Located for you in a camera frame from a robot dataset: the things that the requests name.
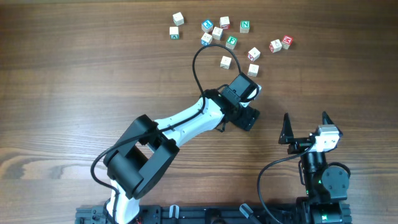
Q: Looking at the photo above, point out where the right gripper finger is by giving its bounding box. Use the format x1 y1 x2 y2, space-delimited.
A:
278 113 294 144
322 111 343 137

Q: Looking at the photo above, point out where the wooden block hammer picture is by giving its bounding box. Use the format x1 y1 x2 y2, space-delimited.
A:
220 56 232 69

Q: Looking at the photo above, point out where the wooden block number four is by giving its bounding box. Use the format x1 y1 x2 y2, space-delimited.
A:
248 47 261 62

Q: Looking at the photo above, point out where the wooden block yellow side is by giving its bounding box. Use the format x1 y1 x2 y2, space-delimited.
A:
240 85 262 107

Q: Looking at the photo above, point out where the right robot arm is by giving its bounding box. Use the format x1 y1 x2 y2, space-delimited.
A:
279 112 353 224

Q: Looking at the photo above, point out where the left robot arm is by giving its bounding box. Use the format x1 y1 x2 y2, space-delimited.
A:
103 73 261 223

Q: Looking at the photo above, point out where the plain wooden block green side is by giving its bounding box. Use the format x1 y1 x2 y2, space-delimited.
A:
248 64 259 77

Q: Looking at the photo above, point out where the green letter F block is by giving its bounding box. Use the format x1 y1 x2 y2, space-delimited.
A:
226 36 238 50

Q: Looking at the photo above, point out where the wooden block red A side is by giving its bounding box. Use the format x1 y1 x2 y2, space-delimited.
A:
269 39 282 53

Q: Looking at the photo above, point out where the wooden block blue A side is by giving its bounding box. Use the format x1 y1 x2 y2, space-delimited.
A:
201 32 213 46

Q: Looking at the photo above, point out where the green letter N block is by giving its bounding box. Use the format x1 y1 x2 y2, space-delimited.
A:
239 21 251 34

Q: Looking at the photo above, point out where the red letter M block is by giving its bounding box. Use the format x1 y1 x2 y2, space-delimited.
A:
281 35 294 50

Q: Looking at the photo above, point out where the blue letter P block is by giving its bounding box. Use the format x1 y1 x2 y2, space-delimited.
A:
201 19 214 33

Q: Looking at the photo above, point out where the wooden block green A side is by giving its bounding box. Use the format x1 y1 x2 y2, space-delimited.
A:
169 27 180 40

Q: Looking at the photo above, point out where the plain wooden block top-left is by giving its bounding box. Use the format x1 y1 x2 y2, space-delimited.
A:
172 12 184 26

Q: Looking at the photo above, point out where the right camera cable black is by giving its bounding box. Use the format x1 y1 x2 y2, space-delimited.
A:
256 146 312 224

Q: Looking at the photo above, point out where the camera cable black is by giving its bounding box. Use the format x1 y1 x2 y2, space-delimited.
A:
90 43 243 224
256 146 312 224

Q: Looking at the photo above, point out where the left camera cable black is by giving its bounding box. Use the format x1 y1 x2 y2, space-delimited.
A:
90 43 243 224

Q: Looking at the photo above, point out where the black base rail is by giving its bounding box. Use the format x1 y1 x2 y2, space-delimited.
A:
75 203 353 224

